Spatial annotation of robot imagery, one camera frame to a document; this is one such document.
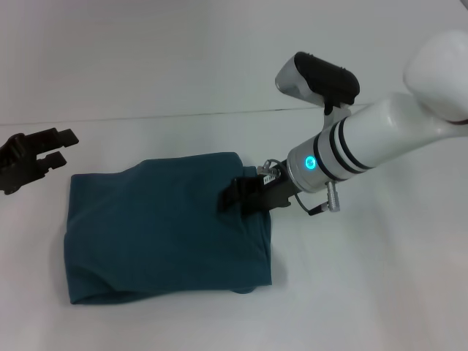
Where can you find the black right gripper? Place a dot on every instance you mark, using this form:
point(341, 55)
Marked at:
point(267, 190)

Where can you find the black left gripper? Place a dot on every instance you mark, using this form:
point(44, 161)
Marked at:
point(18, 161)

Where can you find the teal t-shirt with FREE print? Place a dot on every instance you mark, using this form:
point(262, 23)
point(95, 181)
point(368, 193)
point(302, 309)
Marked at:
point(164, 230)

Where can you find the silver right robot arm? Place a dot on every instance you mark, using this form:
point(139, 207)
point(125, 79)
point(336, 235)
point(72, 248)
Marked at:
point(376, 135)

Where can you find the right wrist camera housing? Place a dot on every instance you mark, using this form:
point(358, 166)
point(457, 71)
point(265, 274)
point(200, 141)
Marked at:
point(321, 78)

